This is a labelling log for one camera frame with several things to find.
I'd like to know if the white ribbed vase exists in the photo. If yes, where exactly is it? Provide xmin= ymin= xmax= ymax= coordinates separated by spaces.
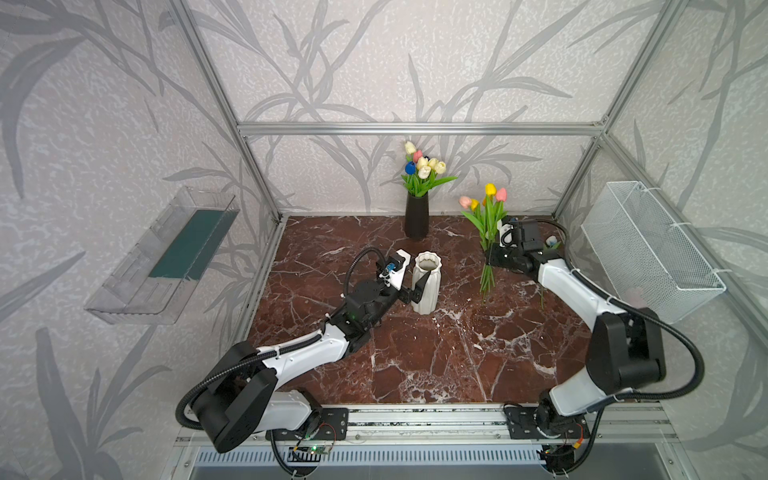
xmin=411 ymin=251 xmax=442 ymax=315

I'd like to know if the bunch of remaining tulips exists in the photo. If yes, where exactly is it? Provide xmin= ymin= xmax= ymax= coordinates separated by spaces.
xmin=458 ymin=183 xmax=507 ymax=299

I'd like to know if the black cylindrical vase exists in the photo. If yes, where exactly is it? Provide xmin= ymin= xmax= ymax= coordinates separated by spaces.
xmin=404 ymin=193 xmax=430 ymax=241

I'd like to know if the pale yellow tulip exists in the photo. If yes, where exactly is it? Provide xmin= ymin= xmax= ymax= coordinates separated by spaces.
xmin=416 ymin=157 xmax=432 ymax=180

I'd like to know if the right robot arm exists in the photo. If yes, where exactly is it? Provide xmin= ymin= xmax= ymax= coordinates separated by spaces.
xmin=488 ymin=216 xmax=666 ymax=429

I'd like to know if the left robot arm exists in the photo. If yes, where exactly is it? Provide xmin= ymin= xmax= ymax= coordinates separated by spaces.
xmin=175 ymin=275 xmax=430 ymax=453

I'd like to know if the pink object in basket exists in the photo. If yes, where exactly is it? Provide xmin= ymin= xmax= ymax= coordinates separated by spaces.
xmin=622 ymin=287 xmax=649 ymax=310

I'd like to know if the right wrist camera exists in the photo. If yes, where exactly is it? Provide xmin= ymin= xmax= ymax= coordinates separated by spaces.
xmin=498 ymin=217 xmax=517 ymax=248

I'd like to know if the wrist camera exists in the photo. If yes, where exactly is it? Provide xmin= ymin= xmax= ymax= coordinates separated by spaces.
xmin=498 ymin=217 xmax=517 ymax=248
xmin=379 ymin=249 xmax=411 ymax=291

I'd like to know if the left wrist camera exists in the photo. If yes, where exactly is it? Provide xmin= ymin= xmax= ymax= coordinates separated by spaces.
xmin=379 ymin=249 xmax=411 ymax=291

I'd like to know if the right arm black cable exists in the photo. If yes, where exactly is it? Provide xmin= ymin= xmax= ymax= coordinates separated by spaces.
xmin=533 ymin=218 xmax=706 ymax=402

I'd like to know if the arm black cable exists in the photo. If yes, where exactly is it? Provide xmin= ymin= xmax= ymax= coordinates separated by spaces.
xmin=533 ymin=218 xmax=706 ymax=402
xmin=175 ymin=247 xmax=388 ymax=431

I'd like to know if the white wire mesh basket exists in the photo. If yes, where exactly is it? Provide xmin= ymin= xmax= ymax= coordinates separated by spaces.
xmin=582 ymin=181 xmax=726 ymax=324

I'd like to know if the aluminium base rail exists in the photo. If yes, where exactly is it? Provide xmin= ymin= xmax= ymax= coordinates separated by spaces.
xmin=176 ymin=403 xmax=680 ymax=471

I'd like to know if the clear plastic wall tray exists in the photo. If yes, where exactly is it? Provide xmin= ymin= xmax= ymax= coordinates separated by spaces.
xmin=85 ymin=187 xmax=240 ymax=325

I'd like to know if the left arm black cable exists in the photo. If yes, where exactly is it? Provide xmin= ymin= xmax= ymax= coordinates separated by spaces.
xmin=175 ymin=247 xmax=388 ymax=431

